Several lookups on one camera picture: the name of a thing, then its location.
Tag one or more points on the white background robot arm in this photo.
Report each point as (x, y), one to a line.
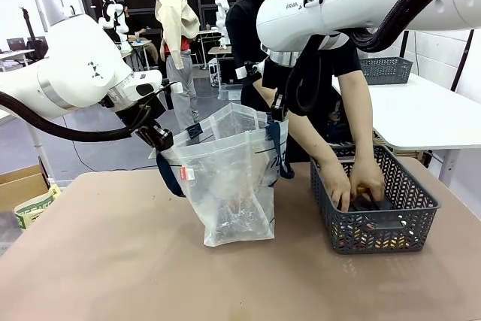
(222, 16)
(114, 20)

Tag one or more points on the grey plastic lattice basket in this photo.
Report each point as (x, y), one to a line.
(409, 219)
(387, 71)

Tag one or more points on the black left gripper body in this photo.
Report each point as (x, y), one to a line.
(144, 116)

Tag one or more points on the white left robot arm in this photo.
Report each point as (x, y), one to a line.
(71, 69)

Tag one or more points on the brown cardboard box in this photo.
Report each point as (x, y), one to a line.
(20, 185)

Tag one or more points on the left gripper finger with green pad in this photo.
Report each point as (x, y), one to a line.
(164, 138)
(147, 137)

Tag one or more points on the person right hand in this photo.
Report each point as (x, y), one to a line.
(338, 185)

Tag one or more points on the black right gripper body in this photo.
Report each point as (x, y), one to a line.
(276, 84)

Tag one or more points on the black packaged item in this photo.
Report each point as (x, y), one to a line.
(376, 208)

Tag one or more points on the white table leg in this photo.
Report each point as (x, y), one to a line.
(39, 148)

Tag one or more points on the person in black t-shirt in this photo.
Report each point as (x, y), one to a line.
(244, 31)

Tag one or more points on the person left forearm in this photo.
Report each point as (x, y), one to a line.
(357, 118)

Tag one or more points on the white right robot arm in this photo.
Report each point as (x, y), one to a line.
(357, 1)

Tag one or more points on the packaged goods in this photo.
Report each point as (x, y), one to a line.
(240, 215)

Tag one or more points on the person in cream jacket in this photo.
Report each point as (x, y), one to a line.
(176, 35)

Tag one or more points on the grey wall monitor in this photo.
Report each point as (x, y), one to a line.
(49, 11)

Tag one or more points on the white side table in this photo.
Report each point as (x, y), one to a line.
(413, 118)

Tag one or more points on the green white paper sack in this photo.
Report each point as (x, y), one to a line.
(34, 210)

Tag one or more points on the person right forearm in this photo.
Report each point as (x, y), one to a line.
(308, 137)

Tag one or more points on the person left hand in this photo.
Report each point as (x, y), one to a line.
(370, 180)

